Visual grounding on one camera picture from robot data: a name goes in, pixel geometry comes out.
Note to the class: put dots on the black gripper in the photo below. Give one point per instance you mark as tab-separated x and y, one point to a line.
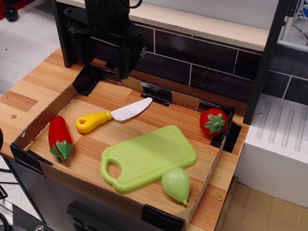
107	21

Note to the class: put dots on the yellow handled white toy knife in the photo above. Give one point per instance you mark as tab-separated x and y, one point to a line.
87	123

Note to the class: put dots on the light wooden shelf board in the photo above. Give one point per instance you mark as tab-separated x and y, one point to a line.
216	30

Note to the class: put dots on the green plastic cutting board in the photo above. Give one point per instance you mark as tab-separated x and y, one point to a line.
143	160

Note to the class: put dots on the red toy chili pepper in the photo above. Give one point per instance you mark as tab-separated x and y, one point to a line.
60	141

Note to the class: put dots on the black caster wheel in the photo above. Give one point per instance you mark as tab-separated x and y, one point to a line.
11	13

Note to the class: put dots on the red toy strawberry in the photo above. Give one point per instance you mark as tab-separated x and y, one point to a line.
213	122

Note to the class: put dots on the green toy pear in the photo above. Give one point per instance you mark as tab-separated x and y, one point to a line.
176	183

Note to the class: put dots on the white toy sink drainer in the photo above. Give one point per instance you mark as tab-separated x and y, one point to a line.
274	158

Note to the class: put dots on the black shelf post left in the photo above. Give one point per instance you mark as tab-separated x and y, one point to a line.
67	47

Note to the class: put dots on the black shelf post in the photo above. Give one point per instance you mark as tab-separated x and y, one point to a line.
276	26
67	47

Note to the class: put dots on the black shelf post right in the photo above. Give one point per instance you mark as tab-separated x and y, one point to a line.
276	26

